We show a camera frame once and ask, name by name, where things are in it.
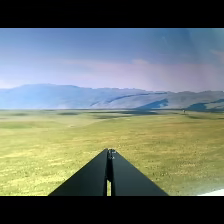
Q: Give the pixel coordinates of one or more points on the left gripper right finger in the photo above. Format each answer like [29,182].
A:
[130,181]

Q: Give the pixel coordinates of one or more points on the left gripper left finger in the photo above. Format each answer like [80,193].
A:
[90,180]

